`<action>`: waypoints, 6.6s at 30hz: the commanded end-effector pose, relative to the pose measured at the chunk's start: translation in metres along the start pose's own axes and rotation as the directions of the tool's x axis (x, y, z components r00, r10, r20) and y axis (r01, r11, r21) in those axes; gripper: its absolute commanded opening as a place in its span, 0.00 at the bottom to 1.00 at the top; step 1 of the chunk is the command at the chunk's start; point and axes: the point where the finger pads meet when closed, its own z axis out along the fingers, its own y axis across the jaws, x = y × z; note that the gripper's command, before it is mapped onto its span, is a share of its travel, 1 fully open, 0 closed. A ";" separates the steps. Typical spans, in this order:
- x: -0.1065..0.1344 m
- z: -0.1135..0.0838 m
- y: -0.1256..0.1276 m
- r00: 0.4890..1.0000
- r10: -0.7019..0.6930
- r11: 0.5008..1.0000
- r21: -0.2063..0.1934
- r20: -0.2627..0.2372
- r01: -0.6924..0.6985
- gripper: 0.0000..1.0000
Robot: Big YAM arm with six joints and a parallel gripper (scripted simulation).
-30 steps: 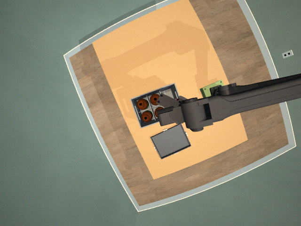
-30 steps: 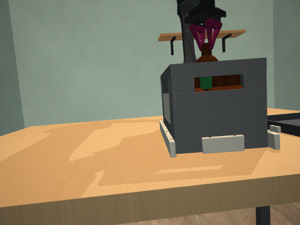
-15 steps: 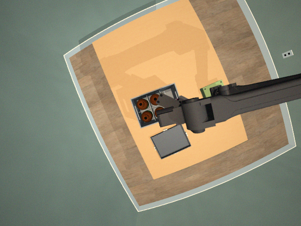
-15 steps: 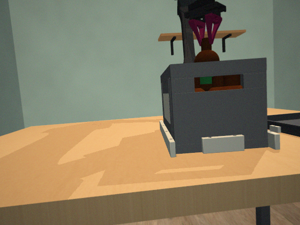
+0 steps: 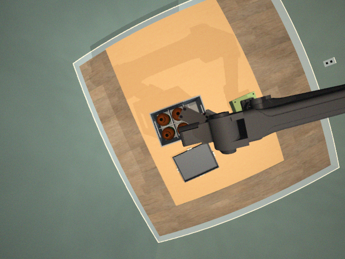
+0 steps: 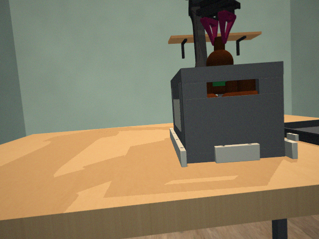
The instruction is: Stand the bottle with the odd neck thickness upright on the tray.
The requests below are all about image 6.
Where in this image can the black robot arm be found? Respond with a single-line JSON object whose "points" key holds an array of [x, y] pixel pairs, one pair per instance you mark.
{"points": [[199, 31]]}

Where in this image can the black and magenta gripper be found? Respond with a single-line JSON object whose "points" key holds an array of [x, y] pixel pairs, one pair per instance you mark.
{"points": [[224, 11]]}

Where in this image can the brown glass bottle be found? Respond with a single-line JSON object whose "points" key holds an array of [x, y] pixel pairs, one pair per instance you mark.
{"points": [[210, 90], [231, 88], [246, 87]]}

